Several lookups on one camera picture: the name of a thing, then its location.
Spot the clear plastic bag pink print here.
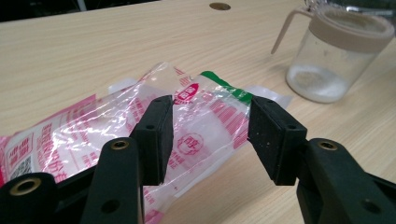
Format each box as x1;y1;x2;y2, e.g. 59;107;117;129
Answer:
0;61;293;224

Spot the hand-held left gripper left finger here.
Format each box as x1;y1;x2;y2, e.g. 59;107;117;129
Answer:
79;94;175;224

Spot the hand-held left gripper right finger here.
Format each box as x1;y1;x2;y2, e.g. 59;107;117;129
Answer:
247;95;396;224

